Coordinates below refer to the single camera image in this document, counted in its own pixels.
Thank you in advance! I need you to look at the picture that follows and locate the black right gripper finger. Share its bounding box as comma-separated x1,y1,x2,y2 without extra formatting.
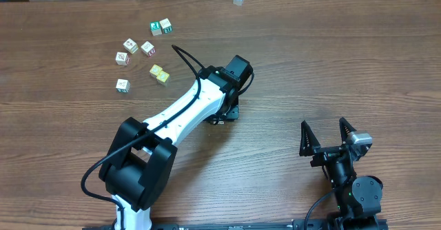
339,117,356,144
299,121,321,156

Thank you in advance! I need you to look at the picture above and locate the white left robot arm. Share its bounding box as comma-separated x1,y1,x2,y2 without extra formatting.
99,55,254,229

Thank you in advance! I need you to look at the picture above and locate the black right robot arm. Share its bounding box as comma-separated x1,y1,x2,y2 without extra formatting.
299,117,383,222

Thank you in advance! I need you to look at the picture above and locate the yellow letter O block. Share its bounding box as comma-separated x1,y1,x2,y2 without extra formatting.
156,71,170,86

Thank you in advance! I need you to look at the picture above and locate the yellow letter G block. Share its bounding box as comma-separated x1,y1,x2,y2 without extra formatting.
150,64,163,78

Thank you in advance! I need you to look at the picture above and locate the red letter U block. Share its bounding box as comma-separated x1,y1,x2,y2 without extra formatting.
141,41,156,57

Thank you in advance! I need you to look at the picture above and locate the teal number block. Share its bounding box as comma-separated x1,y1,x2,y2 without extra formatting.
159,18,173,34

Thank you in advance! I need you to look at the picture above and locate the teal edged picture block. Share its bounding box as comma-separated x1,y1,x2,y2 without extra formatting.
116,79,130,93

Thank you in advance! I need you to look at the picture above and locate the green letter block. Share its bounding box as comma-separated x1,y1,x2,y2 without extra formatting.
150,21,162,36

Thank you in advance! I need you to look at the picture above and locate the red edged picture block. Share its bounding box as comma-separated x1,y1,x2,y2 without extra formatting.
115,52,130,66

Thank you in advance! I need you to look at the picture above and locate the yellow edged picture block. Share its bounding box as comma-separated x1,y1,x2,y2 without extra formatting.
123,39,139,54

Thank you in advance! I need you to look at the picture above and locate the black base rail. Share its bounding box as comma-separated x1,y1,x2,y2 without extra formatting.
82,219,389,230

